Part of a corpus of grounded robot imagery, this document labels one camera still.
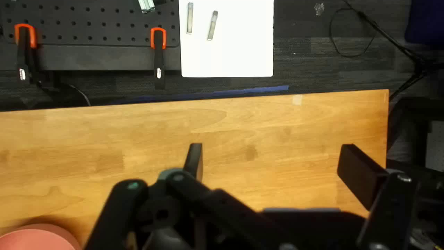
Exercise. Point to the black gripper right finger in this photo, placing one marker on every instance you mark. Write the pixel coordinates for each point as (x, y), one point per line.
(361, 171)

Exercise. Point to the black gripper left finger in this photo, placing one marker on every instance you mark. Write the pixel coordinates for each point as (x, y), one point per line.
(194, 160)

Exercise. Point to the pink bowl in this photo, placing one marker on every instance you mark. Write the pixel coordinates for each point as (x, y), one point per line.
(32, 241)

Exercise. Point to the blue tape strip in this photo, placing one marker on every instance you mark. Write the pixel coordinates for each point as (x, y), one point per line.
(258, 89)

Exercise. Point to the orange black bar clamp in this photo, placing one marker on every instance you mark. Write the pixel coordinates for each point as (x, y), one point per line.
(25, 56)
(158, 60)

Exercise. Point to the white sheet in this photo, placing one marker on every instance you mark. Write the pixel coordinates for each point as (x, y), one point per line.
(240, 50)

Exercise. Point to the small metal bar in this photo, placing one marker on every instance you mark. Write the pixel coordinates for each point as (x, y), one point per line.
(212, 25)
(189, 17)

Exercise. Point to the greenish metal block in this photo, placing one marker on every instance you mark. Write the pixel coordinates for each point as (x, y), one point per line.
(146, 3)

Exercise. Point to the dark blue object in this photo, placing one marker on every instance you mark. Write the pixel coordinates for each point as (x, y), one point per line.
(425, 21)

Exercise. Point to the black perforated breadboard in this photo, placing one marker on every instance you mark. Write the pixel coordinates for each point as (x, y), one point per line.
(92, 23)

